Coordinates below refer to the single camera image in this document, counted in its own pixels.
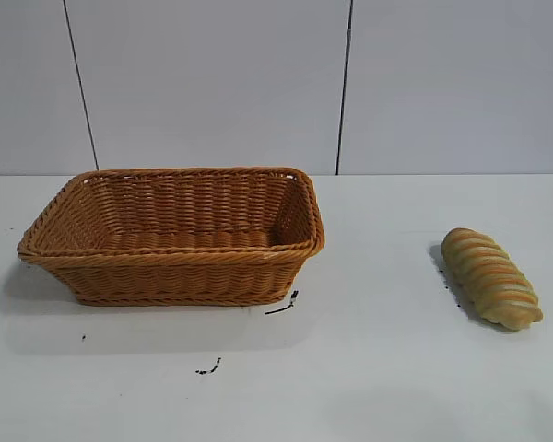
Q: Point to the brown woven wicker basket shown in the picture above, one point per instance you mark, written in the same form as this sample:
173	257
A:
175	271

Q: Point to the long striped twisted bread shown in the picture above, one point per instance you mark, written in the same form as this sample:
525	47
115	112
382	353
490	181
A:
488	276

